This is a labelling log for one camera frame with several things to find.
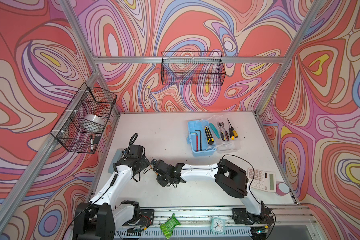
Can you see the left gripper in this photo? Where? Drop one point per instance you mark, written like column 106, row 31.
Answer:
column 144, row 161

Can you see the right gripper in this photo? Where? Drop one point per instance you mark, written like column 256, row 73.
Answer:
column 160, row 181

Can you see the red hex key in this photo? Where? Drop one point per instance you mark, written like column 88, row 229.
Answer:
column 194, row 139

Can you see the black hex key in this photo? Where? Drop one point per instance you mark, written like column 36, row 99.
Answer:
column 199, row 136

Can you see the large yellow black utility knife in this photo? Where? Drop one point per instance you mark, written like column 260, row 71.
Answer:
column 209, row 136

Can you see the teal utility knife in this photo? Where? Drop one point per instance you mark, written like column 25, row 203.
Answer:
column 214, row 130

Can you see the light blue plastic tool box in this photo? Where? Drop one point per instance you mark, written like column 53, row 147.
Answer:
column 214, row 134

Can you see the ratchet wrench dark handle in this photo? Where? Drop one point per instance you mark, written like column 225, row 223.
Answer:
column 225, row 131

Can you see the screwdriver black orange handle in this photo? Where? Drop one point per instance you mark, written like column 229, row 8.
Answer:
column 231, row 131

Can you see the small yellow handle screwdriver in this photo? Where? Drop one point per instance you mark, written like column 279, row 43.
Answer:
column 234, row 132

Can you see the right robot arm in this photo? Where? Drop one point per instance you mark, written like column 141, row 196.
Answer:
column 229, row 177

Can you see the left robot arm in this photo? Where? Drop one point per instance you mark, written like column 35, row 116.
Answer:
column 101, row 217

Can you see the grey blue stapler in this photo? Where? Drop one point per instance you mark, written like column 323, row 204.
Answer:
column 118, row 154

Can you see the grey tape roll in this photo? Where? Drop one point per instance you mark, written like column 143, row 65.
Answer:
column 95, row 119

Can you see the small teal alarm clock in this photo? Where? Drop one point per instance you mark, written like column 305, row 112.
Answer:
column 218, row 225

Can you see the pink calculator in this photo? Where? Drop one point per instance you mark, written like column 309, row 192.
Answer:
column 262, row 180

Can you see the pink tape roll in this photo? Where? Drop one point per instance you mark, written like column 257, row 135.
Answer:
column 282, row 189

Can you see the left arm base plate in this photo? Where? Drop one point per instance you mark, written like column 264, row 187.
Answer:
column 143, row 218

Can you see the black wire basket left wall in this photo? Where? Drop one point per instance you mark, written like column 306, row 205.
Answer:
column 73, row 131

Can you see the black wire basket wall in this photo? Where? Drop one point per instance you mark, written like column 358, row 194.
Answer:
column 192, row 68
column 73, row 131

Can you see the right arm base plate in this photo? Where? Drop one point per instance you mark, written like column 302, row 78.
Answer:
column 241, row 216

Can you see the black wire basket back wall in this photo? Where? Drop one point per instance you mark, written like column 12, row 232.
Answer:
column 192, row 68

